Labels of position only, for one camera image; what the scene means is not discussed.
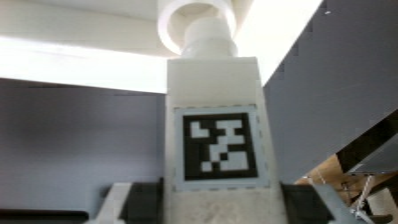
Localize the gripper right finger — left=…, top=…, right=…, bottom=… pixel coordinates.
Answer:
left=282, top=184, right=368, bottom=224

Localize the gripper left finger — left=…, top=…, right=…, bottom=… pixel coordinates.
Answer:
left=85, top=182, right=163, bottom=224

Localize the white square tabletop tray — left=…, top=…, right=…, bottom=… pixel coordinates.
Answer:
left=0, top=0, right=325, bottom=93

